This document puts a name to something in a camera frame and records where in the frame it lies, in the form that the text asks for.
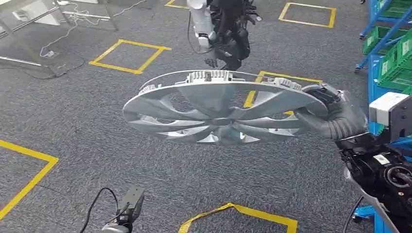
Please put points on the grey metal table frame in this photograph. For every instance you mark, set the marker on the grey metal table frame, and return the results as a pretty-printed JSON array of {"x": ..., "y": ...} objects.
[{"x": 87, "y": 15}]

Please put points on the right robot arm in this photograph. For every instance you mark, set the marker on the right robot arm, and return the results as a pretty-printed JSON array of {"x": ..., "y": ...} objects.
[{"x": 379, "y": 173}]

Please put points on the black and white humanoid robot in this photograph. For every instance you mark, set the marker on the black and white humanoid robot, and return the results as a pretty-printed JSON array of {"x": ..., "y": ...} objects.
[{"x": 231, "y": 38}]

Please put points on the yellow floor tape square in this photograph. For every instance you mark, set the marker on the yellow floor tape square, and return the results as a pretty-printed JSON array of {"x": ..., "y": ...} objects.
[
  {"x": 248, "y": 99},
  {"x": 145, "y": 44}
]

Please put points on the blue metal shelf rack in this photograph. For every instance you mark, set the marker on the blue metal shelf rack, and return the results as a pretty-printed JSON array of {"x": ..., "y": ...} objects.
[
  {"x": 383, "y": 35},
  {"x": 373, "y": 83}
]

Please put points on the yellow tape square, torn corner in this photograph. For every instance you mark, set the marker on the yellow tape square, torn corner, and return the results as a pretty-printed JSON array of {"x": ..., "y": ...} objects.
[{"x": 264, "y": 214}]

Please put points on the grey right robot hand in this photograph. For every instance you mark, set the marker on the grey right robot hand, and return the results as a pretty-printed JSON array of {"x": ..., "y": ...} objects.
[{"x": 347, "y": 115}]

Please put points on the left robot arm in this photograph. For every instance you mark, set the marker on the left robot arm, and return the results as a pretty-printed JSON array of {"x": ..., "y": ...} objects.
[{"x": 114, "y": 229}]

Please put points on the silver plastic wheel hubcap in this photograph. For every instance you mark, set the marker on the silver plastic wheel hubcap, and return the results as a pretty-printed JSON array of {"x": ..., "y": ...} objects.
[{"x": 222, "y": 121}]

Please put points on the white power strip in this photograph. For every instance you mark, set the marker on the white power strip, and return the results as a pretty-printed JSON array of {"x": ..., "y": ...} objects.
[{"x": 50, "y": 54}]

